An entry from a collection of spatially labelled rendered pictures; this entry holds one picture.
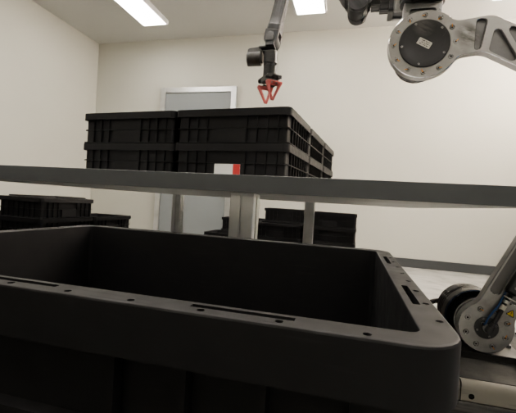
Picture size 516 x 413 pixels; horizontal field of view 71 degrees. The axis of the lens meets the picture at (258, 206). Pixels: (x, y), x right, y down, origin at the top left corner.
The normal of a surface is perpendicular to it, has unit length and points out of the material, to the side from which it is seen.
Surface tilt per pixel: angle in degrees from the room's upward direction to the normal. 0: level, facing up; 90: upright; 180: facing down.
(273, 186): 90
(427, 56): 90
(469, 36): 90
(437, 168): 90
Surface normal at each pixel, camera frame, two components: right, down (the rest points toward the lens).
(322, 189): -0.25, 0.00
